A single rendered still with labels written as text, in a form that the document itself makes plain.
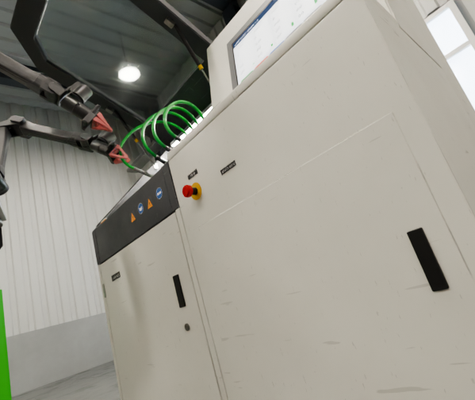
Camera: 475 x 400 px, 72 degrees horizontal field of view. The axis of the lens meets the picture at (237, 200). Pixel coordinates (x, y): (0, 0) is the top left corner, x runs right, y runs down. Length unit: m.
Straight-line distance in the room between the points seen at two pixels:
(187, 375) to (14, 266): 6.99
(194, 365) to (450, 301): 0.74
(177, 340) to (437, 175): 0.87
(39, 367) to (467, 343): 7.49
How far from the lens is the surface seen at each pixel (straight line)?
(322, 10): 0.79
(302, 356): 0.79
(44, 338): 7.82
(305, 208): 0.71
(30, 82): 1.49
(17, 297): 7.84
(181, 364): 1.16
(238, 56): 1.37
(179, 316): 1.11
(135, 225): 1.29
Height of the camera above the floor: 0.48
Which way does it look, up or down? 16 degrees up
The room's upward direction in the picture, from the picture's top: 17 degrees counter-clockwise
